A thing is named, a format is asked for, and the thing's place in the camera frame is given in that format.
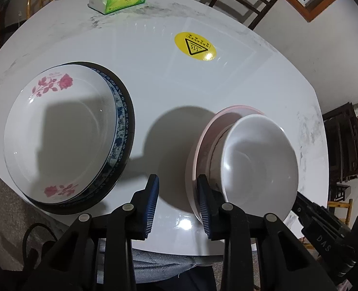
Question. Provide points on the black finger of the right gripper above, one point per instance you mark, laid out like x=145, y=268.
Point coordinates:
x=318, y=223

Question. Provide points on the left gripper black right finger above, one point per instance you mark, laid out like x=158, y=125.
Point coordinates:
x=225, y=221

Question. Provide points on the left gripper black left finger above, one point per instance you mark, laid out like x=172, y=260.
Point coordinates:
x=97, y=251

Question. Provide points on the white ribbed bowl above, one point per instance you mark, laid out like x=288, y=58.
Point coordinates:
x=266, y=173

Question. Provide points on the large blue floral plate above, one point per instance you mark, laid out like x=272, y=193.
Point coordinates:
x=117, y=159

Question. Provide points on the large pink bowl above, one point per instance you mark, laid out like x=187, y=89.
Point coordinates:
x=199, y=159

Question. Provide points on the white plate pink roses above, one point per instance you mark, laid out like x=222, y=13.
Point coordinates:
x=59, y=133

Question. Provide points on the white bowl with Dog text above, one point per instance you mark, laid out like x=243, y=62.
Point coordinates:
x=220, y=167

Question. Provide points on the dark chairs at right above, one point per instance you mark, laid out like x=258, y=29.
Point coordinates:
x=341, y=129

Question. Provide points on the yellow round warning sticker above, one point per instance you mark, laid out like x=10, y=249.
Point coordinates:
x=195, y=46

